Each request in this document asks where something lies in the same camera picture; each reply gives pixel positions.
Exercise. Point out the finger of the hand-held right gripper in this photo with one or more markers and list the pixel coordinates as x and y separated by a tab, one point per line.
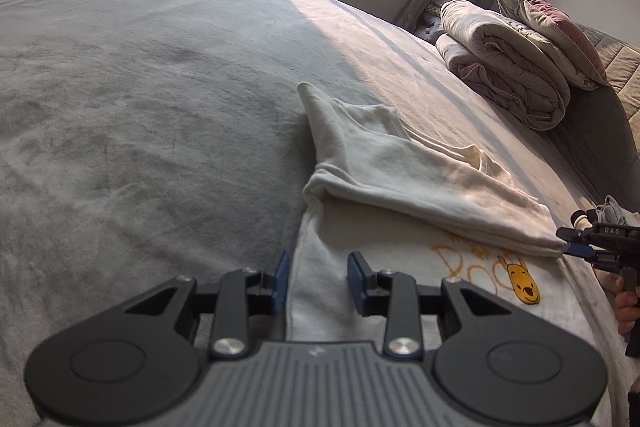
575	235
582	251

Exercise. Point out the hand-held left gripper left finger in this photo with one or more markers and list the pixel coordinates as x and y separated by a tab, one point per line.
282	279

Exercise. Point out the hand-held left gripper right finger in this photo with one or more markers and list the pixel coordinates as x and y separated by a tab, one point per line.
356	282

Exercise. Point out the cream printed t-shirt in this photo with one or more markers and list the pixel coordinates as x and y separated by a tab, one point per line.
400	167

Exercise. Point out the person's right hand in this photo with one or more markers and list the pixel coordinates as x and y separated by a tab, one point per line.
627	312

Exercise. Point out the grey cloth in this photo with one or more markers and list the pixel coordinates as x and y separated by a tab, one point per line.
612	209

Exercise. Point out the quilted grey headboard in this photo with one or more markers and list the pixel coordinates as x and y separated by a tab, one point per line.
615	72

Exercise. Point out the folded beige pink duvet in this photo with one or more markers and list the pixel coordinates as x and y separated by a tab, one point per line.
505	62

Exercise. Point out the pink grey pillow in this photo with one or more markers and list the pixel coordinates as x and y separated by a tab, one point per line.
550	27

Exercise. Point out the bed with grey sheet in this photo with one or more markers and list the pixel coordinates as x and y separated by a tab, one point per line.
150	107

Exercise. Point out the patterned bedding bundle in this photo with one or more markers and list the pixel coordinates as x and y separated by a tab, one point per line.
430	24

